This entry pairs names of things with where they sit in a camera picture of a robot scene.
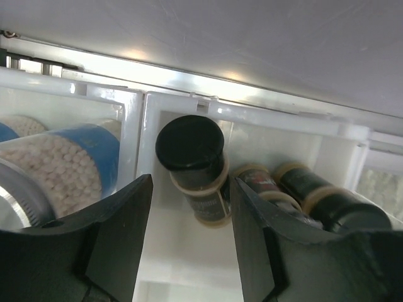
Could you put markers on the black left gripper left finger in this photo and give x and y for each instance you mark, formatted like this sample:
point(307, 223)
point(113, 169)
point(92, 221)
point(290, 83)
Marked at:
point(95, 249)

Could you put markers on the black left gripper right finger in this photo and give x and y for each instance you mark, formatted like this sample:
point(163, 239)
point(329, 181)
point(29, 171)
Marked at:
point(281, 258)

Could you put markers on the spice jar black lid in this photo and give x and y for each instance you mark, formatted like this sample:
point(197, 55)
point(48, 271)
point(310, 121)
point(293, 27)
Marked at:
point(339, 210)

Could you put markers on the white plastic divided tray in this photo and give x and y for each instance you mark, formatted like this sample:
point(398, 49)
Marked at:
point(182, 259)

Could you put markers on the spice jar red label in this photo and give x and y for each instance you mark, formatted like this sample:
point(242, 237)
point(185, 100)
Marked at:
point(258, 178)

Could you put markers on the small dark spice jar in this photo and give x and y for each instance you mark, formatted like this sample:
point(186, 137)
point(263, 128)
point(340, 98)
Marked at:
point(191, 148)

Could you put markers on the clear jar silver lid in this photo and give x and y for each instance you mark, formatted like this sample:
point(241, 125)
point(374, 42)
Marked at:
point(75, 166)

